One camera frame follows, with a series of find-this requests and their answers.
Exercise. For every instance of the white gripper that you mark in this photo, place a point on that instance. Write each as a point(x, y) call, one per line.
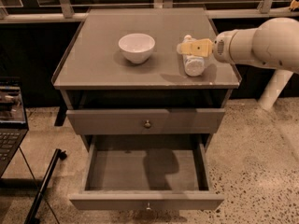
point(221, 48)

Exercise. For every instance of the grey drawer cabinet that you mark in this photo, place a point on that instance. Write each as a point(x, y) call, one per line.
point(94, 74)

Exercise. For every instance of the open grey middle drawer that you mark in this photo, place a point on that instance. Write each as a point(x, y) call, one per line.
point(125, 172)

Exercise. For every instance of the white ceramic bowl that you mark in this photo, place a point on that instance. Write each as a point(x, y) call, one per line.
point(136, 48)

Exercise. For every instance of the round top drawer knob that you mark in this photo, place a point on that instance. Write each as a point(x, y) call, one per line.
point(147, 124)

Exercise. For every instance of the black laptop stand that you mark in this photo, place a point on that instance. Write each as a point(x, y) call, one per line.
point(42, 186)

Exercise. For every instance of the grey top drawer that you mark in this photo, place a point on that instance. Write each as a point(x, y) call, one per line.
point(131, 121)

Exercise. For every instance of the clear plastic water bottle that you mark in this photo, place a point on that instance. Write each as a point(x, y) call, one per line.
point(194, 66)

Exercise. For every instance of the metal window railing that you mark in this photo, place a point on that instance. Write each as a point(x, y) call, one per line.
point(22, 11)

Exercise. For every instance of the black laptop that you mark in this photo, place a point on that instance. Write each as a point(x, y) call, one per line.
point(13, 120)

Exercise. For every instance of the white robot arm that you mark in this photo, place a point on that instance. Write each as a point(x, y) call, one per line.
point(272, 45)

